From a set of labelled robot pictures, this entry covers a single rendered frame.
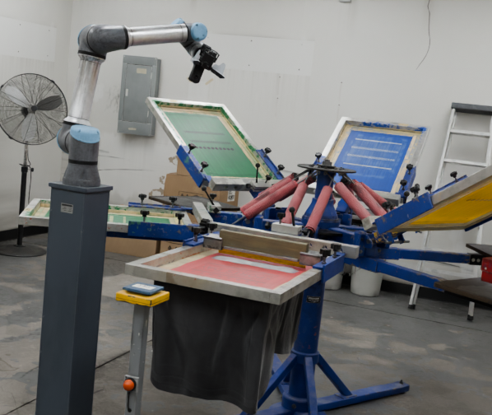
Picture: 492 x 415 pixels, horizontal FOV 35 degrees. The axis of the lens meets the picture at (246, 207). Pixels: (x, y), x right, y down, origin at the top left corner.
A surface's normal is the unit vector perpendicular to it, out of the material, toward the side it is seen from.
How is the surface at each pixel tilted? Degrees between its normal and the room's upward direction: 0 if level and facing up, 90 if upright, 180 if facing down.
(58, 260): 90
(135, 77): 90
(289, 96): 90
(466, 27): 90
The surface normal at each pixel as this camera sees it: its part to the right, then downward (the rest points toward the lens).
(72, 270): -0.42, 0.08
